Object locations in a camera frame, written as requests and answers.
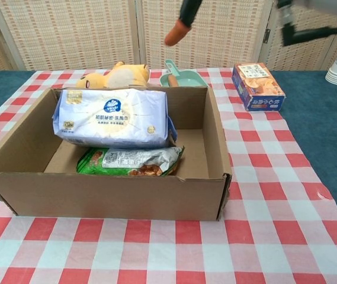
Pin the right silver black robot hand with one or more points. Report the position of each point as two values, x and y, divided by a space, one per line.
187 14

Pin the orange and purple biscuit box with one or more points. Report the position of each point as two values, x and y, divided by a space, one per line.
257 85

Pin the lavender tissue pack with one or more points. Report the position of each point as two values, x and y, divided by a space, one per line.
112 118

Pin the green snack bag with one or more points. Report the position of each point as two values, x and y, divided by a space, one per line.
118 164

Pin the open brown cardboard box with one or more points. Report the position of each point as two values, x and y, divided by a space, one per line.
97 195

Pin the red white checkered tablecloth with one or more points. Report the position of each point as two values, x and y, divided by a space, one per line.
156 251

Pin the mint green dustpan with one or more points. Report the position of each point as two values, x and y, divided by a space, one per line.
189 80

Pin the yellow plush toy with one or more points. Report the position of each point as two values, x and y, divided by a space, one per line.
126 75

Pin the woven folding screen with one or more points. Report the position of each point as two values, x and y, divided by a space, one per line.
73 32

